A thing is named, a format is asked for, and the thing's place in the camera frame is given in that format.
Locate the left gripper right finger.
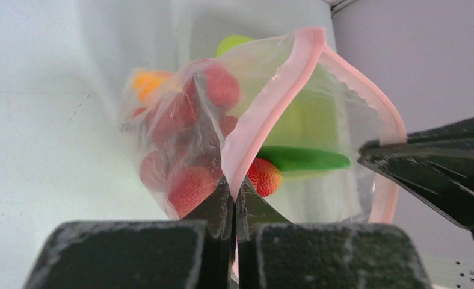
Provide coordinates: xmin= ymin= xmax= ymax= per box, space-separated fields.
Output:
xmin=235 ymin=179 xmax=431 ymax=288

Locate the clear zip top bag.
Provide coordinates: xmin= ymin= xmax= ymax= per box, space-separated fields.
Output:
xmin=118 ymin=28 xmax=407 ymax=223

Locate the yellow orange mango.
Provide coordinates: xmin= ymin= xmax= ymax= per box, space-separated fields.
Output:
xmin=132 ymin=69 xmax=174 ymax=103

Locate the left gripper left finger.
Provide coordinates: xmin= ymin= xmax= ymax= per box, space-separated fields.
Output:
xmin=25 ymin=179 xmax=234 ymax=288

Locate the green plastic bin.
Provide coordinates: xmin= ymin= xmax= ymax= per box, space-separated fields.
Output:
xmin=215 ymin=34 xmax=342 ymax=182

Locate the right aluminium corner post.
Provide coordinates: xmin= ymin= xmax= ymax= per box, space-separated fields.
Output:
xmin=324 ymin=0 xmax=357 ymax=14

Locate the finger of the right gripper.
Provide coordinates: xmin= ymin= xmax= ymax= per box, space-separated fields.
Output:
xmin=358 ymin=117 xmax=474 ymax=239

